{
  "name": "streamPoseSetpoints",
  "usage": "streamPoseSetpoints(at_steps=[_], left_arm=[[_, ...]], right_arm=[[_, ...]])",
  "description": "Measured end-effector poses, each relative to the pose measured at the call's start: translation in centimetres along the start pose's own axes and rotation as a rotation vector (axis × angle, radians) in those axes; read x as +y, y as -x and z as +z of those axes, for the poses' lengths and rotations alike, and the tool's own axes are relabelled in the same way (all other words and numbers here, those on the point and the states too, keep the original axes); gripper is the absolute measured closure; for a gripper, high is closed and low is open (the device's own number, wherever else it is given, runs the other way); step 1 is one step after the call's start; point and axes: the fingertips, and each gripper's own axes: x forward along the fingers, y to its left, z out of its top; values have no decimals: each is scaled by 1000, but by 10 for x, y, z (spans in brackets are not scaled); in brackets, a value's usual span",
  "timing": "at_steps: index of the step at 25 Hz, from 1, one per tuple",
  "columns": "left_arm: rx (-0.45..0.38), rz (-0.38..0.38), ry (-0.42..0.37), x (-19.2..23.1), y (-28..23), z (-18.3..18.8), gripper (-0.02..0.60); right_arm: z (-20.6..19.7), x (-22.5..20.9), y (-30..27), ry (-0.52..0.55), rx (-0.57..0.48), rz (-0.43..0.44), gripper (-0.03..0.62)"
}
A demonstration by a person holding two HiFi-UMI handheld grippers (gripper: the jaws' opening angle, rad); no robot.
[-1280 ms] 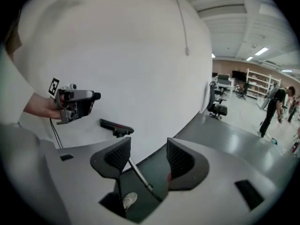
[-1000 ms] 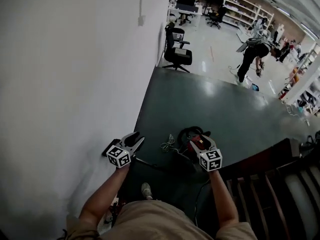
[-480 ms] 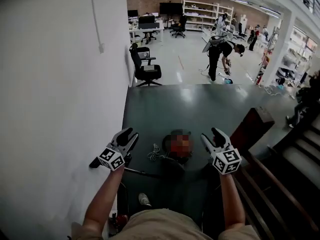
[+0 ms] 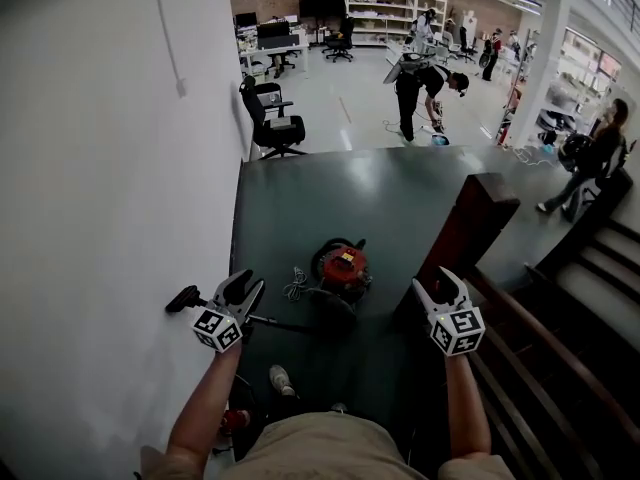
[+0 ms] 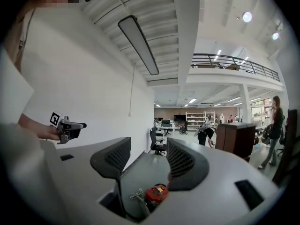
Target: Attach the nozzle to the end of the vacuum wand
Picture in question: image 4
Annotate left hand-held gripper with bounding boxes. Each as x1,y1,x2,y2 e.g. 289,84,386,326
192,268,267,355

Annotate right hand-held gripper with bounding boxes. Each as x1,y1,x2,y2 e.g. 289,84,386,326
410,265,487,357

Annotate metal vacuum tube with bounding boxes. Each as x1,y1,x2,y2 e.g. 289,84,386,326
192,295,279,326

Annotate person's left forearm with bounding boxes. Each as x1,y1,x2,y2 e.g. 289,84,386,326
164,340,245,467

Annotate person's right forearm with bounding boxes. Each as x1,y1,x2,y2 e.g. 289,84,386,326
443,351,495,462

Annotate red vacuum cleaner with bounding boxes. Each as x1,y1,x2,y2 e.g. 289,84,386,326
309,236,374,305

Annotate person's left shoe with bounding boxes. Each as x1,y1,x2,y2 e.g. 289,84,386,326
268,363,298,398

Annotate dark wooden stair railing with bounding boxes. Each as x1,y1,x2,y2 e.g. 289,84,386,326
464,262,640,480

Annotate small red device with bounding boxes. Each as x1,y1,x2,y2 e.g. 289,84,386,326
219,407,252,438

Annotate black office chair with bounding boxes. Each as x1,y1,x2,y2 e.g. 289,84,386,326
238,75,309,162
321,15,357,64
439,26,479,65

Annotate grey stair steps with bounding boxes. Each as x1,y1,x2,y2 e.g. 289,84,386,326
554,220,640,329

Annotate person's tan shirt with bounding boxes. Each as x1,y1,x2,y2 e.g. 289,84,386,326
139,410,517,480

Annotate white office desk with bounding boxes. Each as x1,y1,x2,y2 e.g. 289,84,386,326
238,37,311,78

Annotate black computer monitor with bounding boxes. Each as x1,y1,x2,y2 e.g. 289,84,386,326
255,20,292,50

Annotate white storage shelf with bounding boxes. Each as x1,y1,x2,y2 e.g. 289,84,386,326
341,0,450,50

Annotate black television screen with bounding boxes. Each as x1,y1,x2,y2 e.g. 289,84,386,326
298,0,348,20

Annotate white coiled power cord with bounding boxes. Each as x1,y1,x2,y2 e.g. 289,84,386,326
281,265,313,302

